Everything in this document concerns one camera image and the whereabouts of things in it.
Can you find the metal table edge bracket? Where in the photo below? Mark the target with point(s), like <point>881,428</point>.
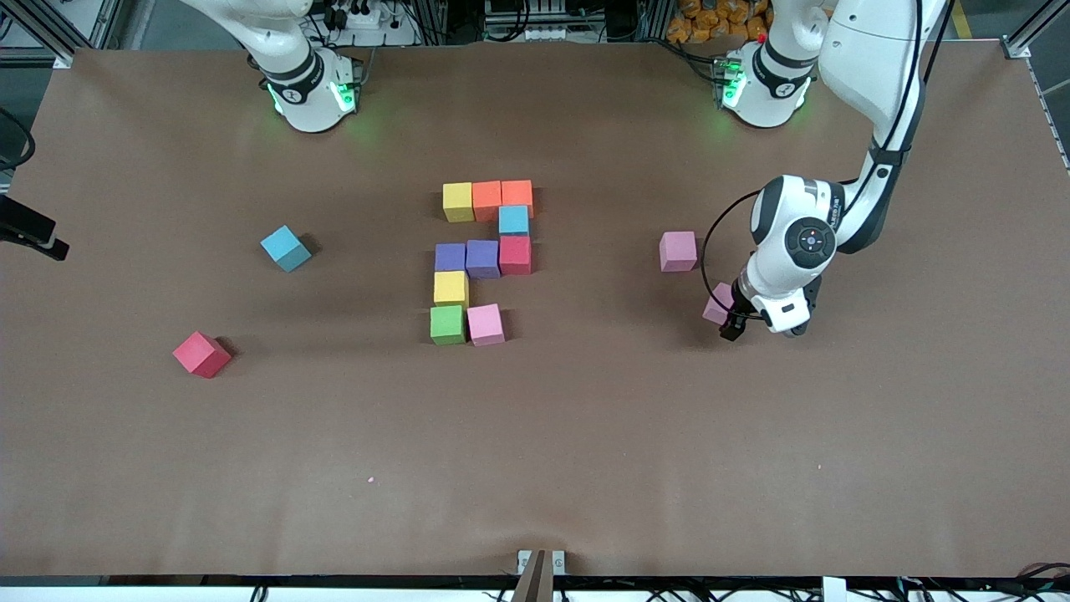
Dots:
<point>522,558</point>

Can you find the purple foam cube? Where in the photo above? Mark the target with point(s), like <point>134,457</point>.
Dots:
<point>482,258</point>
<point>450,257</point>

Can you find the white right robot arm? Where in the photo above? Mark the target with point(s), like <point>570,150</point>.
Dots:
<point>305,92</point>

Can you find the orange foam cube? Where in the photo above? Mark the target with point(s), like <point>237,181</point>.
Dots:
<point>486,201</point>
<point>517,195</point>

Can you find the white power strip with plugs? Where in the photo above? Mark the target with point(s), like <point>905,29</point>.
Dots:
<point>359,18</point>

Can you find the green foam cube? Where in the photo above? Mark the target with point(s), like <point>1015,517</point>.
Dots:
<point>447,324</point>

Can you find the aluminium frame rail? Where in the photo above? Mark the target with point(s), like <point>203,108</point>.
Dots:
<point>1045,100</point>
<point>79,29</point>

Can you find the bag of orange fruit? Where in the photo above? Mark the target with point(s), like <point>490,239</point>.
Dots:
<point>710,18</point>

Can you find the pink foam cube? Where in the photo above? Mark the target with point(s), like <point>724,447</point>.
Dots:
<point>716,308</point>
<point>678,250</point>
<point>486,324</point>

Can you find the cyan foam cube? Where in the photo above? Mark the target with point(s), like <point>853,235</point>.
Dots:
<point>513,220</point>
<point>284,248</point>

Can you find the yellow foam cube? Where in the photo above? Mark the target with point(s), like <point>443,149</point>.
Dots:
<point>451,288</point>
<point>458,201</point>

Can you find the red foam cube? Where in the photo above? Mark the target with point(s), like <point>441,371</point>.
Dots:
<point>515,255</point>
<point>201,354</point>

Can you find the brown tapered post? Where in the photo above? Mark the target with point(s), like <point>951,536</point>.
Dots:
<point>533,581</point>

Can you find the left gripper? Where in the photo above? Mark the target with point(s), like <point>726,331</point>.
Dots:
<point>739,309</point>

